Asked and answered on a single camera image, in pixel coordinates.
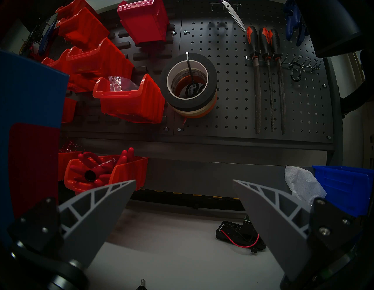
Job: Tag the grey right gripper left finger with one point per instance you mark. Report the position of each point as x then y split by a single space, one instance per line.
93 216

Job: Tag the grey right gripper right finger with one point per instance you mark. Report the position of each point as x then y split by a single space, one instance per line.
277 222

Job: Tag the blue shop towel box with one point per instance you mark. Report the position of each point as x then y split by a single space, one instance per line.
29 117

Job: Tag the small green circuit board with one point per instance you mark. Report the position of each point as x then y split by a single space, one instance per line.
248 219

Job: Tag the white tissue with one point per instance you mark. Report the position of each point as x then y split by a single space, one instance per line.
304 184

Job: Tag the bright blue plastic bin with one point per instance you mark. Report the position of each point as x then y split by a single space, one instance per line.
344 187

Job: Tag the clear bag of parts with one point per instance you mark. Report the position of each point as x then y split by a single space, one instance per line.
119 83

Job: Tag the beige tape roll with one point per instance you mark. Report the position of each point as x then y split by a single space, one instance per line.
190 112

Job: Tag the black carabiner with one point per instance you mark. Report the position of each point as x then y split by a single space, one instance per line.
301 71

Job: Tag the small black tape roll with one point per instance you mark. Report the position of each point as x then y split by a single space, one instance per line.
194 93

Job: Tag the brown tape roll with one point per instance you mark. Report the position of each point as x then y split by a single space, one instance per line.
181 84

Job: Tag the metal peg hook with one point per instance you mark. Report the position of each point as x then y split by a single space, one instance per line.
190 67

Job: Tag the dark red storage bin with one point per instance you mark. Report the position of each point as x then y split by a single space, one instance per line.
144 20

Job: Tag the dark pegboard wall panel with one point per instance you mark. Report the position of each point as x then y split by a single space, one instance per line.
233 96

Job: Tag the metal hook rail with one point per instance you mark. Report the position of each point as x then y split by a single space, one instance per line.
306 65

